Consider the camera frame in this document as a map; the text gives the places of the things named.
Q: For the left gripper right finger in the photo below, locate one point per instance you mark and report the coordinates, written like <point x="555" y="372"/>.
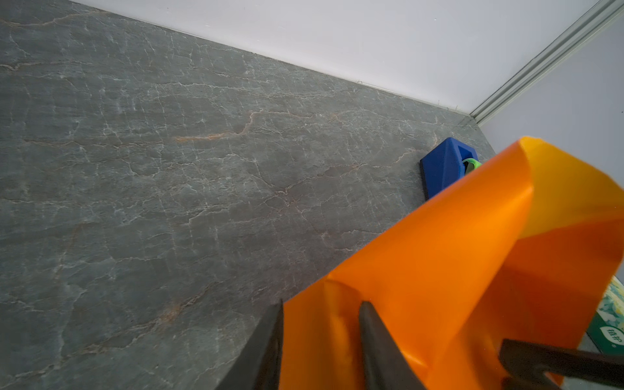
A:
<point x="383" y="363"/>

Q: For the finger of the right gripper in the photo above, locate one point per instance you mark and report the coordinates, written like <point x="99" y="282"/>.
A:
<point x="528" y="365"/>

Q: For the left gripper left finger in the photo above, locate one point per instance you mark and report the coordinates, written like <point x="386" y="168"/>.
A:
<point x="259" y="364"/>

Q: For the colourful tissue box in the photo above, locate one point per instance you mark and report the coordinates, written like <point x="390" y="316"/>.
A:
<point x="606" y="327"/>

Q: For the blue tape dispenser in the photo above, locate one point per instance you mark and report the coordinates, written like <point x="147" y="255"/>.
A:
<point x="447" y="163"/>

